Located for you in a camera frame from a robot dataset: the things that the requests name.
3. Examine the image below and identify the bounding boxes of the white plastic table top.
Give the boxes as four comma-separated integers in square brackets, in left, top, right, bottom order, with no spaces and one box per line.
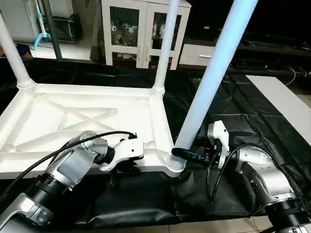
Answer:
[0,80,188,180]

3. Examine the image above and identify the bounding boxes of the white plastic table leg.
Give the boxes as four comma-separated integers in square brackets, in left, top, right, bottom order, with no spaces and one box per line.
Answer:
[152,0,180,93]
[165,0,259,175]
[0,12,37,89]

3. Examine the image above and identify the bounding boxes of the black work mat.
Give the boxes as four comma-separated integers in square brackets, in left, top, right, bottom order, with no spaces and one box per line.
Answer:
[0,56,311,230]

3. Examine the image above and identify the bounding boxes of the white flat board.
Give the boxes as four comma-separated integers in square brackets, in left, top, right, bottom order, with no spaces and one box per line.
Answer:
[245,74,311,146]

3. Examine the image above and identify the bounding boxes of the white drawer unit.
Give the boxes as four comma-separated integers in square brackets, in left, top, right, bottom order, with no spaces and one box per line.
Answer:
[179,43,214,67]

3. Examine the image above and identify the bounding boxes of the dark low media cabinet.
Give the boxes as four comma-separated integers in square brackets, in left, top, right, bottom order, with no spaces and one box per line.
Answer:
[233,29,311,73]

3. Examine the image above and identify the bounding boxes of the white glass door cabinet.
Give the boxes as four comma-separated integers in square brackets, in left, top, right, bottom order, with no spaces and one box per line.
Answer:
[101,0,192,69]

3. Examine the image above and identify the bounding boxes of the brown cardboard box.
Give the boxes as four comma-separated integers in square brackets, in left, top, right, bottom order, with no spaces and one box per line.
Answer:
[16,43,34,58]

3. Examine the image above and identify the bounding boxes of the grey vertical metal pole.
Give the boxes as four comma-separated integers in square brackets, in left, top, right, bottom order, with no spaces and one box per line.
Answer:
[43,0,63,60]

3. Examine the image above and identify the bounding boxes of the light blue plastic object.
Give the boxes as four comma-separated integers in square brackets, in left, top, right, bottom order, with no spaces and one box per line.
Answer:
[33,0,53,51]

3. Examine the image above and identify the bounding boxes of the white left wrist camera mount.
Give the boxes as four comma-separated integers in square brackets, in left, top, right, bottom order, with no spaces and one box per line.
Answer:
[100,137,145,172]

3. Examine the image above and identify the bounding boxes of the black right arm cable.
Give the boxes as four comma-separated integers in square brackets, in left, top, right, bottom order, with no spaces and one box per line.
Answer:
[207,143,292,202]

